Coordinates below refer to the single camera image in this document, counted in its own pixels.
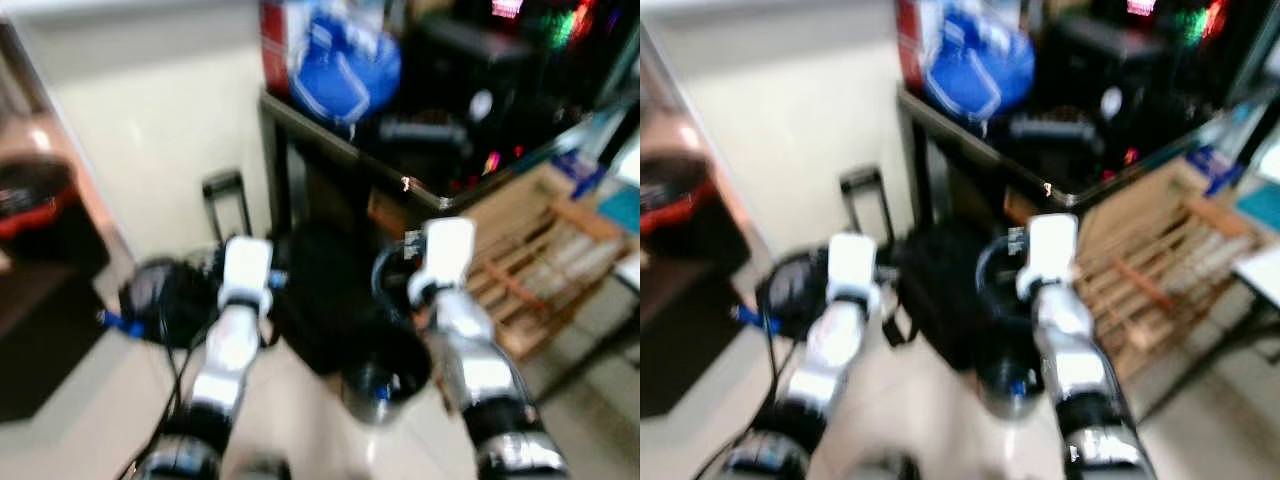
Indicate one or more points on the black round bag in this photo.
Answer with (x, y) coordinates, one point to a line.
(165, 295)
(792, 288)

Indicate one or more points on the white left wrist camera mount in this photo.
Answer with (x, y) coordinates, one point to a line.
(246, 268)
(853, 265)

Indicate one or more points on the wooden slat pallet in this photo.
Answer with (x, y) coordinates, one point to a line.
(540, 260)
(1160, 260)

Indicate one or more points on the dark brown wooden furniture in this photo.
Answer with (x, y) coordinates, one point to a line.
(40, 340)
(685, 340)

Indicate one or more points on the teal sheet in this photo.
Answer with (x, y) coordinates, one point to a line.
(622, 210)
(1262, 208)

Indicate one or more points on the black backpack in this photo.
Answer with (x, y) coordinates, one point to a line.
(325, 295)
(945, 290)

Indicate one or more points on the black metal frame table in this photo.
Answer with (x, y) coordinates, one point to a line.
(272, 170)
(912, 170)

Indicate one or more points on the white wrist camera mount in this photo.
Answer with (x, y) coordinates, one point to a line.
(246, 268)
(853, 265)
(448, 250)
(1050, 245)

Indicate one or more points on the blue fabric bag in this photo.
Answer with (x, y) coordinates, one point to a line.
(345, 70)
(975, 70)

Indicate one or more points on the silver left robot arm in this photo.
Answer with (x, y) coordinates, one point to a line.
(232, 350)
(835, 350)

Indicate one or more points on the red box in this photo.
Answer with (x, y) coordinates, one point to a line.
(275, 45)
(910, 45)

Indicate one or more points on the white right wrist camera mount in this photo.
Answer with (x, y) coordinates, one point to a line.
(448, 250)
(1050, 245)

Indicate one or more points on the blue printed label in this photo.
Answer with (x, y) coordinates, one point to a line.
(1215, 168)
(578, 172)

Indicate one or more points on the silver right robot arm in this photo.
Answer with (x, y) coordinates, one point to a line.
(480, 375)
(1085, 375)

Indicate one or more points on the black computer with coloured lights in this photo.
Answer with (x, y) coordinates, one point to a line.
(470, 60)
(1100, 60)

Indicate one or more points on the black pot with red rim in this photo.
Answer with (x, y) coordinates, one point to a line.
(670, 192)
(35, 195)

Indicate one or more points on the white board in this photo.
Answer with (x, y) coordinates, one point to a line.
(629, 272)
(1258, 275)

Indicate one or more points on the small black rubbish bin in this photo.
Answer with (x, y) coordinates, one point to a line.
(1005, 385)
(385, 385)

